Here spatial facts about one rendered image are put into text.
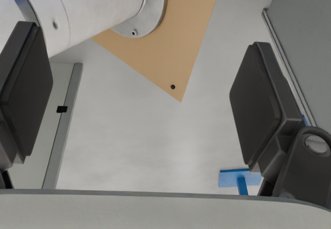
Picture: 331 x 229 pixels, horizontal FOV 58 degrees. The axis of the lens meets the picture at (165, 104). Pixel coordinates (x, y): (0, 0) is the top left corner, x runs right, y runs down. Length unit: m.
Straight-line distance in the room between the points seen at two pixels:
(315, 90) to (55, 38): 1.09
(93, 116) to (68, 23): 2.09
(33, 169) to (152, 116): 1.12
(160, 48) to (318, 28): 0.93
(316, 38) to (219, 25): 0.68
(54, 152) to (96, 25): 1.26
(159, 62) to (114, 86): 1.66
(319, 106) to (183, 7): 0.92
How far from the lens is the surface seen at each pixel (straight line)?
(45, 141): 1.69
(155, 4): 0.47
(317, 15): 1.38
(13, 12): 0.36
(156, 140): 2.68
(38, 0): 0.37
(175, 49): 0.49
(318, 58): 1.32
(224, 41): 1.94
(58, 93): 1.89
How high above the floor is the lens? 1.51
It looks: 41 degrees down
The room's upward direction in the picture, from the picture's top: 178 degrees clockwise
